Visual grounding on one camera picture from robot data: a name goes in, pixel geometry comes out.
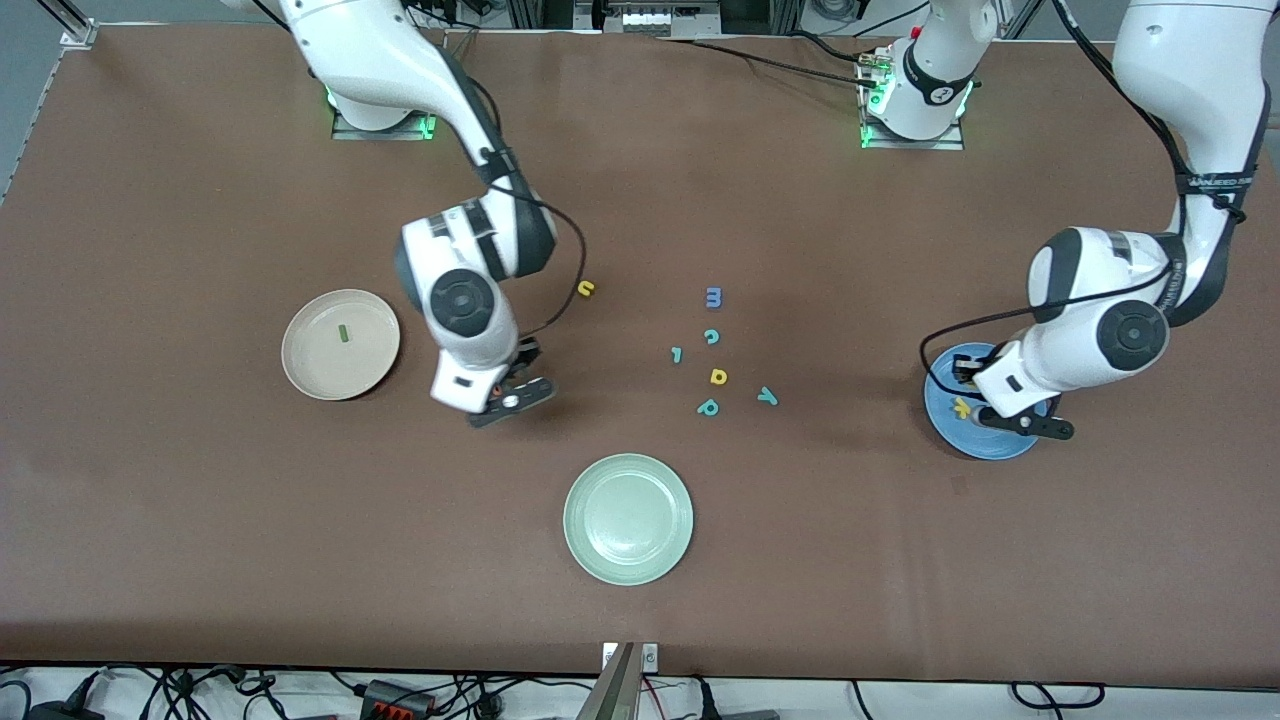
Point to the yellow foam letter k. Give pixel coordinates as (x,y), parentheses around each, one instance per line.
(962,407)

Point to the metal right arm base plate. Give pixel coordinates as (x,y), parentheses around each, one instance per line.
(385,133)

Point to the black power adapter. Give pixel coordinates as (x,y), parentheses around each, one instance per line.
(60,712)

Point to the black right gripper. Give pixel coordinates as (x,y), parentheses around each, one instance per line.
(524,356)

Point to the teal foam letter p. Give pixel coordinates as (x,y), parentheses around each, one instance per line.
(708,408)

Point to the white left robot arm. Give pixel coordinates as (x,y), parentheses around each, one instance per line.
(1180,60)

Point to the teal foam letter y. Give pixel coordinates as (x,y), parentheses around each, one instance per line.
(767,396)

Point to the grey terminal block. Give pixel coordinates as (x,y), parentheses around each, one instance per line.
(650,18)

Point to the grey metal beam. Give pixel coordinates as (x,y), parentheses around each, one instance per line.
(615,695)

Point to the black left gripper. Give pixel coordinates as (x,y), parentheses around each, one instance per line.
(966,372)

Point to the black orange power strip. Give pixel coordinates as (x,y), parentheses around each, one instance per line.
(395,700)

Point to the white mounting bracket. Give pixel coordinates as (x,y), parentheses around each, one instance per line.
(650,657)

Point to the beige brown plate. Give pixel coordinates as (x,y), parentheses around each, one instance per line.
(330,365)

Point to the pale green plate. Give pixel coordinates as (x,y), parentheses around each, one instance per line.
(628,520)

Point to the blue plate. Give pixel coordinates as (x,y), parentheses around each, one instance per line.
(1000,446)

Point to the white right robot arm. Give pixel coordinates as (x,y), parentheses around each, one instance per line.
(380,60)

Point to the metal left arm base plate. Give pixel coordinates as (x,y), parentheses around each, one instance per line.
(950,143)

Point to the aluminium corner bracket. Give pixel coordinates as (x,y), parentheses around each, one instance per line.
(78,34)

